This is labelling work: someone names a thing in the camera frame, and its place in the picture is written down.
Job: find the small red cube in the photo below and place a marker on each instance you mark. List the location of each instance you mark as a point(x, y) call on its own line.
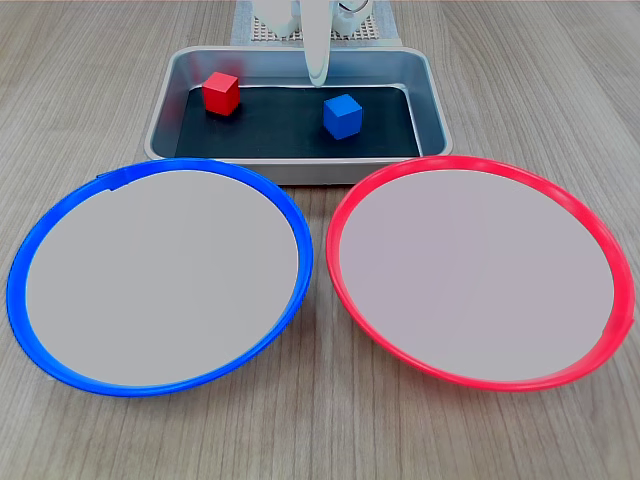
point(220, 97)

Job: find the steel tray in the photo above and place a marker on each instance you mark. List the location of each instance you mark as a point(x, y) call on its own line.
point(435, 115)

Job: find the red-rimmed white round plate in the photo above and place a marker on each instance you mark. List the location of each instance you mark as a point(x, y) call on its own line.
point(475, 280)

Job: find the blue-rimmed white round plate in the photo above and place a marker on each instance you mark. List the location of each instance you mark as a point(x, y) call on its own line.
point(50, 240)

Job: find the black tray mat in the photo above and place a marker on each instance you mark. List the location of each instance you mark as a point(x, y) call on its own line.
point(280, 130)

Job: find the pale perforated base plate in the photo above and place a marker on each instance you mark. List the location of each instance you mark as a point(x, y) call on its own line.
point(370, 27)

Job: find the small blue cube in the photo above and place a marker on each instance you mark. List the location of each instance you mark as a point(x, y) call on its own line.
point(342, 117)

